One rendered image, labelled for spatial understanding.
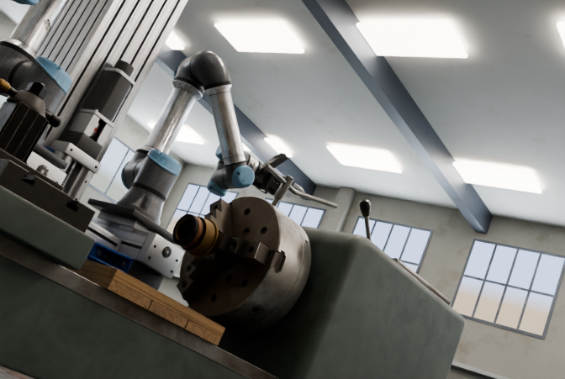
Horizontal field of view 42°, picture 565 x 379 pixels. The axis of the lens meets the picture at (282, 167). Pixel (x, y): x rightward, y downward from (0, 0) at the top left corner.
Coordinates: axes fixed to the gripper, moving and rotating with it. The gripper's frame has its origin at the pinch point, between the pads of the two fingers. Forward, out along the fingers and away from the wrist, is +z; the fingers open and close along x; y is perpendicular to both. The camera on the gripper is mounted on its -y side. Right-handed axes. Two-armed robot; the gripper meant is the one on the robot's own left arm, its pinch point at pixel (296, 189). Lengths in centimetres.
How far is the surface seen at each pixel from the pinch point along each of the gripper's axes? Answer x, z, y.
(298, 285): 97, -40, 38
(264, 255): 97, -52, 36
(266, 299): 97, -46, 44
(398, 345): 94, -4, 39
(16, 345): 116, -95, 71
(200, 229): 91, -66, 38
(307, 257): 94, -40, 31
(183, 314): 108, -68, 55
